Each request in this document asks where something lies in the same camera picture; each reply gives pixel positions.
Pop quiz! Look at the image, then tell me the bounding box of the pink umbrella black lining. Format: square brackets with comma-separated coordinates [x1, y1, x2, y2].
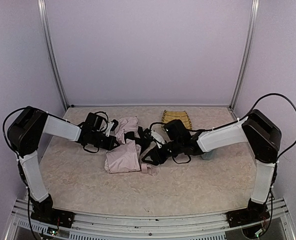
[104, 116, 157, 176]

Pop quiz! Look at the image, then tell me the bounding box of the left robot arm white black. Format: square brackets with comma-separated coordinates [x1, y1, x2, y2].
[3, 106, 119, 218]

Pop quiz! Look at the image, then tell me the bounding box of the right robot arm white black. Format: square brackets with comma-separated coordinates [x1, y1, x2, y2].
[142, 109, 281, 213]

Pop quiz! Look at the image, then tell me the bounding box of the woven bamboo tray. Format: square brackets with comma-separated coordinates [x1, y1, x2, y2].
[161, 110, 192, 130]

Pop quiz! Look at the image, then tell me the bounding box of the light blue mug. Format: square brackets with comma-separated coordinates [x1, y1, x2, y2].
[201, 150, 215, 161]

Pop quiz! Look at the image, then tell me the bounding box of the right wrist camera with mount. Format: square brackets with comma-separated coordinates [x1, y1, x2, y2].
[149, 130, 166, 149]

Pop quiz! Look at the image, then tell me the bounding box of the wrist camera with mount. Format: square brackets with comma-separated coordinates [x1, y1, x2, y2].
[149, 130, 166, 149]
[104, 119, 119, 137]

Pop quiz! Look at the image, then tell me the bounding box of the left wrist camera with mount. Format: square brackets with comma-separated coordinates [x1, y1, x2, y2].
[104, 119, 119, 137]

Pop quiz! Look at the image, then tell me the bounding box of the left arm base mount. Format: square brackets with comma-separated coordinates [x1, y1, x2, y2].
[31, 208, 75, 229]

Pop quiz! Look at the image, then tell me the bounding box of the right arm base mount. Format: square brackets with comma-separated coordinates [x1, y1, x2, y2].
[226, 208, 270, 228]

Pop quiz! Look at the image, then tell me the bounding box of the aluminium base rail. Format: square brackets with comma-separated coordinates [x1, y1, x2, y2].
[2, 198, 296, 240]

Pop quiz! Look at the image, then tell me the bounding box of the left metal frame post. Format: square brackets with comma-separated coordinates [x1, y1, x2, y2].
[37, 0, 69, 110]

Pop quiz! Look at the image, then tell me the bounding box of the metal frame post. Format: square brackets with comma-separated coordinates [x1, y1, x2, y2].
[229, 0, 260, 112]
[37, 0, 69, 110]

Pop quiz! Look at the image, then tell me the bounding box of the right metal frame post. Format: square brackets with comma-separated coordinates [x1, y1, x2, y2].
[229, 0, 260, 112]

